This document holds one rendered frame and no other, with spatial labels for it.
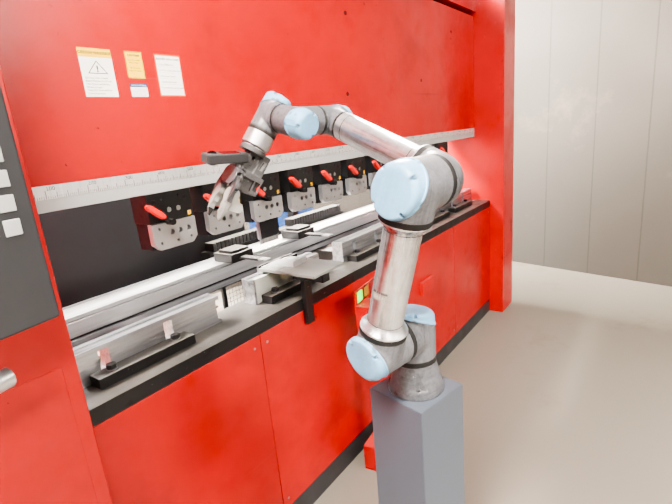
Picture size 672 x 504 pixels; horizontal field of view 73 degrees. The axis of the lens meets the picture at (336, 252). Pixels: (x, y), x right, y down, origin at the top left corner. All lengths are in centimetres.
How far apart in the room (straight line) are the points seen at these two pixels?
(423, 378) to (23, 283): 90
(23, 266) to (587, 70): 437
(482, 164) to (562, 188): 133
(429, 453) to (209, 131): 113
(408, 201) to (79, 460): 88
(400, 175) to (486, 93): 269
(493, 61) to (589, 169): 155
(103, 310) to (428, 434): 108
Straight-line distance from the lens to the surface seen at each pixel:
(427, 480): 135
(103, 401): 131
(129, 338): 143
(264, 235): 174
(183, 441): 150
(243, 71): 167
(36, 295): 76
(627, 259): 467
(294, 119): 115
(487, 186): 357
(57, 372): 112
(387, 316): 104
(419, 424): 124
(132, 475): 144
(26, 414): 112
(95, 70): 137
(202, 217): 155
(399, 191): 89
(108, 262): 197
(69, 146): 131
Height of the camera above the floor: 147
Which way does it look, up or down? 15 degrees down
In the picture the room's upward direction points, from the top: 5 degrees counter-clockwise
